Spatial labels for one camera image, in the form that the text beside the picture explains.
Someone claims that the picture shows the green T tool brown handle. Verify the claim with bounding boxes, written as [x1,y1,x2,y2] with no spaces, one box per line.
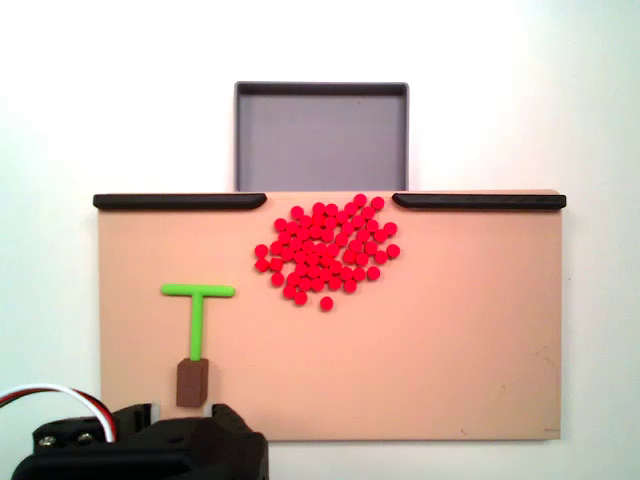
[160,283,237,409]

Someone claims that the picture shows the peach work board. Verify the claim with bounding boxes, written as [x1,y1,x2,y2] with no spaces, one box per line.
[93,188,568,444]

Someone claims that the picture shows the grey plastic tray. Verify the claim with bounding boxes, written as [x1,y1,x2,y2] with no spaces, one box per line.
[233,80,411,194]

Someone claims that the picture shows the black edge rail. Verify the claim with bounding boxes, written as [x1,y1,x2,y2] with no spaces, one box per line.
[391,192,568,212]
[92,193,268,211]

